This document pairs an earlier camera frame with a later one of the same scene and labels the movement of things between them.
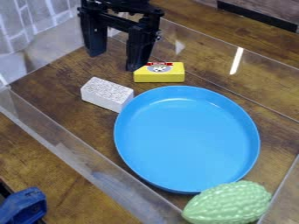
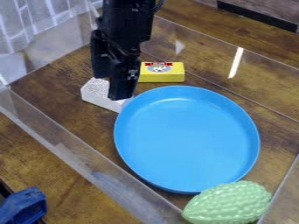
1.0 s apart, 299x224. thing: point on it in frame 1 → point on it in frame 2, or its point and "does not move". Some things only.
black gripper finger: [95, 32] → [102, 55]
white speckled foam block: [106, 94] does not move
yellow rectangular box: [160, 73] does not move
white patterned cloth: [25, 17] does not move
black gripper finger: [143, 36] → [126, 71]
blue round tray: [186, 138] does not move
